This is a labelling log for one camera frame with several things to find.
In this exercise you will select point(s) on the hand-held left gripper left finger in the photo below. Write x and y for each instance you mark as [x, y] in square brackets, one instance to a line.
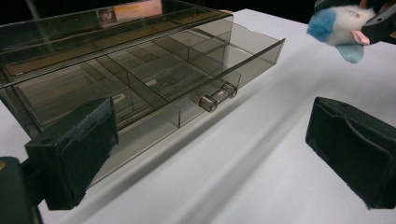
[77, 155]

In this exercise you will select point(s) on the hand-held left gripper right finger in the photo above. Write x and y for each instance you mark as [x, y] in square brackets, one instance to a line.
[358, 149]

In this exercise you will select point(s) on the white and blue plush toy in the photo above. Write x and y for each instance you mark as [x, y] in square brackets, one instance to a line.
[337, 26]

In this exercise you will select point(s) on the smoky transparent drawer with dividers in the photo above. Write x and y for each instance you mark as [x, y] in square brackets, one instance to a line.
[168, 74]

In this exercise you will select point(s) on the smoky transparent drawer cabinet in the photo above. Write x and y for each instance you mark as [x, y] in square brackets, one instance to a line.
[77, 28]

